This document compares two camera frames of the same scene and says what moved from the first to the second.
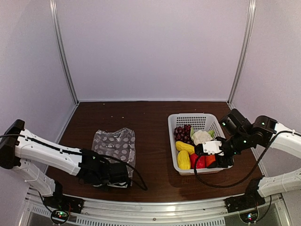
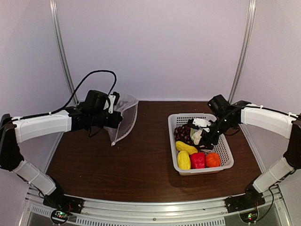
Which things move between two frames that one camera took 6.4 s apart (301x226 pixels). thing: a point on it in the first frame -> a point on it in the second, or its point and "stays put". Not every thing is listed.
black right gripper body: x=223 y=162 -> x=214 y=139
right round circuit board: x=249 y=217 stays put
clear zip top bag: x=120 y=143 -> x=127 y=105
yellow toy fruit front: x=184 y=160 stays put
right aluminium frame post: x=252 y=10 stays put
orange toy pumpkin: x=209 y=159 stays put
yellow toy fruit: x=180 y=146 stays put
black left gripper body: x=102 y=182 -> x=111 y=123
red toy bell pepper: x=201 y=162 stays put
